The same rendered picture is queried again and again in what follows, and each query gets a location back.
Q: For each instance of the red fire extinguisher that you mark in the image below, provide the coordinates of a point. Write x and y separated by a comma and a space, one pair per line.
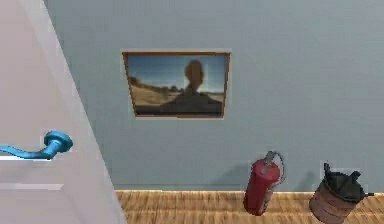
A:
261, 186

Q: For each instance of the white room door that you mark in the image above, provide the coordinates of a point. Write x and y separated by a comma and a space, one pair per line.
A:
33, 83

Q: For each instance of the brown bin with black bag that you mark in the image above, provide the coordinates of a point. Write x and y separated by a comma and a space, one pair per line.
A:
336, 196

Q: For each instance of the wood framed wall picture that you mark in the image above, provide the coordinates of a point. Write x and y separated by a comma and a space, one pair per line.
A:
176, 86

